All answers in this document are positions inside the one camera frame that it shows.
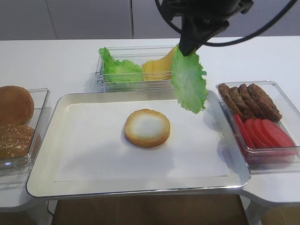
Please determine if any silver metal tray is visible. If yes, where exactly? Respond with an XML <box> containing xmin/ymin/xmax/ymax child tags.
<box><xmin>26</xmin><ymin>90</ymin><xmax>251</xmax><ymax>199</ymax></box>

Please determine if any red tomato slice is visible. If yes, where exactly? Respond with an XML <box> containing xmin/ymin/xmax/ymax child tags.
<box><xmin>234</xmin><ymin>114</ymin><xmax>255</xmax><ymax>149</ymax></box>
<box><xmin>253</xmin><ymin>119</ymin><xmax>276</xmax><ymax>148</ymax></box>
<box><xmin>244</xmin><ymin>119</ymin><xmax>268</xmax><ymax>149</ymax></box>
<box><xmin>262</xmin><ymin>120</ymin><xmax>295</xmax><ymax>147</ymax></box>

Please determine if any bottom bun half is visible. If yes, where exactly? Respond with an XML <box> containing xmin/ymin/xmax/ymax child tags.
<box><xmin>124</xmin><ymin>109</ymin><xmax>171</xmax><ymax>148</ymax></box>

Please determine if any clear patty tomato container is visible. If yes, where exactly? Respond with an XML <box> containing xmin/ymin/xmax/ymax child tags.
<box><xmin>219</xmin><ymin>81</ymin><xmax>300</xmax><ymax>164</ymax></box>

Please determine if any sesame bun top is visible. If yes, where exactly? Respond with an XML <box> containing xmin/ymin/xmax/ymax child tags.
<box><xmin>0</xmin><ymin>124</ymin><xmax>35</xmax><ymax>159</ymax></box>

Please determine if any yellow cheese slices stack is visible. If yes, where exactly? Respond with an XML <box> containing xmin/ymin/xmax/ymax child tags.
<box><xmin>142</xmin><ymin>59</ymin><xmax>172</xmax><ymax>81</ymax></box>

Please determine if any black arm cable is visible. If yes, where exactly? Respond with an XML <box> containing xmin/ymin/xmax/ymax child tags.
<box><xmin>154</xmin><ymin>0</ymin><xmax>298</xmax><ymax>47</ymax></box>

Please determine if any clear bun container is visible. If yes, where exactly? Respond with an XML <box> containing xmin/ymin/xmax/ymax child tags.
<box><xmin>0</xmin><ymin>89</ymin><xmax>51</xmax><ymax>176</ymax></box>

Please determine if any green lettuce pile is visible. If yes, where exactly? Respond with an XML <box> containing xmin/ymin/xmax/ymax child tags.
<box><xmin>99</xmin><ymin>47</ymin><xmax>143</xmax><ymax>82</ymax></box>

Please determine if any upright yellow cheese slice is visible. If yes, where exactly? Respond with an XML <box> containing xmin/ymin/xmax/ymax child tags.
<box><xmin>164</xmin><ymin>45</ymin><xmax>178</xmax><ymax>64</ymax></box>

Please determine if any green lettuce leaf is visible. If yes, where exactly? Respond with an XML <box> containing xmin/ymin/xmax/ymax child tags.
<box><xmin>171</xmin><ymin>46</ymin><xmax>208</xmax><ymax>114</ymax></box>

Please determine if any clear lettuce cheese container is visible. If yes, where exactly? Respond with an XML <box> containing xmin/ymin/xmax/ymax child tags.
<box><xmin>96</xmin><ymin>45</ymin><xmax>174</xmax><ymax>92</ymax></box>

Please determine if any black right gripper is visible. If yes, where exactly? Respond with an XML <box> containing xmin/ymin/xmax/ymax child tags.
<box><xmin>160</xmin><ymin>0</ymin><xmax>254</xmax><ymax>55</ymax></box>

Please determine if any plain brown bun top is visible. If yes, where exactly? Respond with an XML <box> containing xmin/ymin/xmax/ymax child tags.
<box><xmin>0</xmin><ymin>86</ymin><xmax>34</xmax><ymax>125</ymax></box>

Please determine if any white paper sheet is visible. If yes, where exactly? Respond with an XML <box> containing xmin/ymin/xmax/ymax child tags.
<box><xmin>56</xmin><ymin>100</ymin><xmax>229</xmax><ymax>181</ymax></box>

